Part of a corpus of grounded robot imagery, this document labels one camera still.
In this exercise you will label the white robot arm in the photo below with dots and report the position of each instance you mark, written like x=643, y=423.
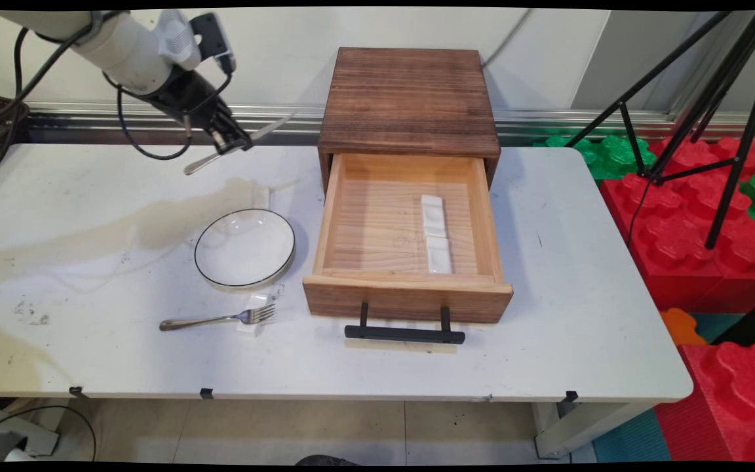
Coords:
x=115, y=46

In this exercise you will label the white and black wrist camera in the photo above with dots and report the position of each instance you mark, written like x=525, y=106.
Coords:
x=194, y=36

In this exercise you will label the dark brown wooden cabinet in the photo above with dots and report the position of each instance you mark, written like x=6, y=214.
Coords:
x=410, y=98

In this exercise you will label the white plate with black rim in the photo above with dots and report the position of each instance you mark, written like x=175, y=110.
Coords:
x=243, y=252

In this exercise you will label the white floor base unit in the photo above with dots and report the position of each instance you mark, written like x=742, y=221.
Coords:
x=14, y=439

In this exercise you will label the white table leg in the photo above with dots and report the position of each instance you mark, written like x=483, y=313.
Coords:
x=580, y=429

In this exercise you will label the aluminium wall rail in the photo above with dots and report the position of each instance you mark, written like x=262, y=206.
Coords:
x=580, y=118

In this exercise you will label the large red foam block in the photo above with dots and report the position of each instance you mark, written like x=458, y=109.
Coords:
x=679, y=236
x=731, y=400

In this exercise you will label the clear plastic cutlery rest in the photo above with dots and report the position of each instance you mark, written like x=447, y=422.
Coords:
x=250, y=328

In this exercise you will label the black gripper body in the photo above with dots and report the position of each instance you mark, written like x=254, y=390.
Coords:
x=194, y=98

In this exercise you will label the orange foam piece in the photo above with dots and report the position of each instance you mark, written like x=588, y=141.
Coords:
x=679, y=326

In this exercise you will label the silver serrated table knife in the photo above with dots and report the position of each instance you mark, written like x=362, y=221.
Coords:
x=272, y=128

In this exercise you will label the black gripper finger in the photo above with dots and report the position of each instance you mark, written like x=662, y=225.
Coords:
x=238, y=134
x=219, y=141

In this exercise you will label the teal foam floor mat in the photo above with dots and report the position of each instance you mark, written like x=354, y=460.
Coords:
x=633, y=439

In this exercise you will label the black tripod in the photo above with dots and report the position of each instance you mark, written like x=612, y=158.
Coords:
x=738, y=98

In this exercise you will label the light wooden drawer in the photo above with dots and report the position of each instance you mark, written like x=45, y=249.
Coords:
x=377, y=229

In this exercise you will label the silver metal fork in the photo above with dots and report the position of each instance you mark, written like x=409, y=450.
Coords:
x=207, y=321

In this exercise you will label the white ceramic cutlery rest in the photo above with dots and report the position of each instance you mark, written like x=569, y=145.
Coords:
x=433, y=215
x=439, y=255

